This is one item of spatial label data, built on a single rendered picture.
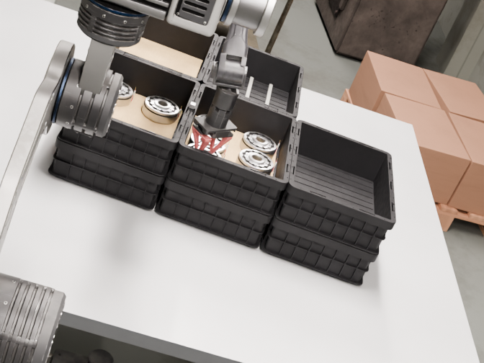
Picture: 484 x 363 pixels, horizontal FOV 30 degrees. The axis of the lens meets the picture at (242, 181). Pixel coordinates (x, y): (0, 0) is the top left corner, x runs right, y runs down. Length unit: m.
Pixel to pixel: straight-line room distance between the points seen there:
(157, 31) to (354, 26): 2.95
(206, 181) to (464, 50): 4.20
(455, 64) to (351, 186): 3.80
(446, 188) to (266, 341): 2.36
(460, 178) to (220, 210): 2.17
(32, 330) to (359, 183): 1.35
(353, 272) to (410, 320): 0.20
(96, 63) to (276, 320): 0.80
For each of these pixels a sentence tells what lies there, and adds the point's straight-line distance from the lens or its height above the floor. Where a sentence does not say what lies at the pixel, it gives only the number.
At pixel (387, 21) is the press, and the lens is 5.88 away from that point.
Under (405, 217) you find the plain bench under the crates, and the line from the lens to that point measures 2.92.
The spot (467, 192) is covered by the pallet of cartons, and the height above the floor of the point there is 0.23.
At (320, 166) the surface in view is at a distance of 2.68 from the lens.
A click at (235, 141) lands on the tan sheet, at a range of 2.62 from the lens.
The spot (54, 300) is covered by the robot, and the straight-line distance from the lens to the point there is 1.65.
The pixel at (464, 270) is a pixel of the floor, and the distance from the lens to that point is 4.29.
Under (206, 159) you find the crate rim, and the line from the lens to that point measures 2.30.
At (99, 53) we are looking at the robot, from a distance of 1.83.
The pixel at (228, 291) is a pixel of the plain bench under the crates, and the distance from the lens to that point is 2.26.
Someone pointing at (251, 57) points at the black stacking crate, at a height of 0.90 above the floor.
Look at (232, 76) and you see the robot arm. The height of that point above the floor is 1.13.
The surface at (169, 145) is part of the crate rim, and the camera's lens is 2.30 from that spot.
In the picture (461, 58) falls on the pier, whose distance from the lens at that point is 6.38.
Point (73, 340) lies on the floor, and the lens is 3.02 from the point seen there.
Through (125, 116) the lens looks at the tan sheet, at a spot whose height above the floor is 0.83.
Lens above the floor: 2.04
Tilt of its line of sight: 30 degrees down
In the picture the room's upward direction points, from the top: 23 degrees clockwise
